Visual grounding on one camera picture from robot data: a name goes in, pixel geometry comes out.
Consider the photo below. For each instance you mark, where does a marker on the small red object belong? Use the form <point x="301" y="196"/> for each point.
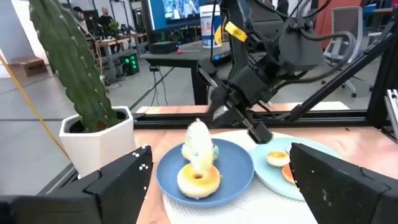
<point x="179" y="51"/>

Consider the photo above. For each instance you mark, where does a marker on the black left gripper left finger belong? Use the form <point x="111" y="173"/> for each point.
<point x="77" y="205"/>

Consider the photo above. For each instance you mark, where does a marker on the wooden work tables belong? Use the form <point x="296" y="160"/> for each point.
<point x="115" y="40"/>

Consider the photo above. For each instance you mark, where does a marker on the white plastic tub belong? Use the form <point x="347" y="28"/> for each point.
<point x="207" y="25"/>

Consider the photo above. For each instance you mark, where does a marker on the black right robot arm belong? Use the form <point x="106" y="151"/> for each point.
<point x="298" y="49"/>

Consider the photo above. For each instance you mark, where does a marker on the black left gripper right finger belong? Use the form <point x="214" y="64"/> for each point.
<point x="342" y="193"/>

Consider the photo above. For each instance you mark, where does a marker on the large white blue-swirl donut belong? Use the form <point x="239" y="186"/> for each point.
<point x="200" y="146"/>

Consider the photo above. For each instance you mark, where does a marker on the black computer monitor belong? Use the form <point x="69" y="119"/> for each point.
<point x="174" y="12"/>

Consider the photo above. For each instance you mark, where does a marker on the dark blue plate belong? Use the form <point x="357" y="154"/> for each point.
<point x="233" y="174"/>

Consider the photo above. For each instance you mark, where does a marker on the light blue plate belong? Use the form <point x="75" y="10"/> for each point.
<point x="264" y="174"/>

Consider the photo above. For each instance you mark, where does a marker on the person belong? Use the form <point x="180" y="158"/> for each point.
<point x="78" y="14"/>
<point x="105" y="18"/>

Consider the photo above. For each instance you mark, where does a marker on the black computer green lights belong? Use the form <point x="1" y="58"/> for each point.
<point x="130" y="63"/>

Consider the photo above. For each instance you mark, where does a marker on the silver aluminium bracket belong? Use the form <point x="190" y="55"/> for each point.
<point x="392" y="109"/>

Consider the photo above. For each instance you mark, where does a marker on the large mint green donut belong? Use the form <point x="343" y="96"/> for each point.
<point x="185" y="153"/>

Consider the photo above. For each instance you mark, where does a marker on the tall green cactus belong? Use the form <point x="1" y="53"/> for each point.
<point x="71" y="62"/>

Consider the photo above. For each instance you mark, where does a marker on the white hexagonal plant pot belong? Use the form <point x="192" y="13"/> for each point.
<point x="93" y="149"/>

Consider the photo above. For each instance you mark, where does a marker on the large chocolate frosted donut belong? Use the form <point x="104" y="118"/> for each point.
<point x="186" y="183"/>

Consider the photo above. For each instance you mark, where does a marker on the grey office chair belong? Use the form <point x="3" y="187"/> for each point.
<point x="345" y="21"/>

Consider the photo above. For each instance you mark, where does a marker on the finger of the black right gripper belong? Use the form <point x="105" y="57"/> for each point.
<point x="260" y="133"/>
<point x="217" y="102"/>

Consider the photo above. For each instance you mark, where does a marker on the black desktop device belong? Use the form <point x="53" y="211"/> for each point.
<point x="163" y="47"/>

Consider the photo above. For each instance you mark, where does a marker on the brown cardboard box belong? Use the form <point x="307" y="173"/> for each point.
<point x="28" y="67"/>

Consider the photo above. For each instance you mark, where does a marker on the small orange donut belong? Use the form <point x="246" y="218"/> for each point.
<point x="287" y="174"/>

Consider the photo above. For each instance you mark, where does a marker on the large white plate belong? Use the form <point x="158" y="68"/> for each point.
<point x="248" y="211"/>

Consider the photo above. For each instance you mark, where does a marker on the grey desk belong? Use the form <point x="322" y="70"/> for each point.
<point x="186" y="57"/>

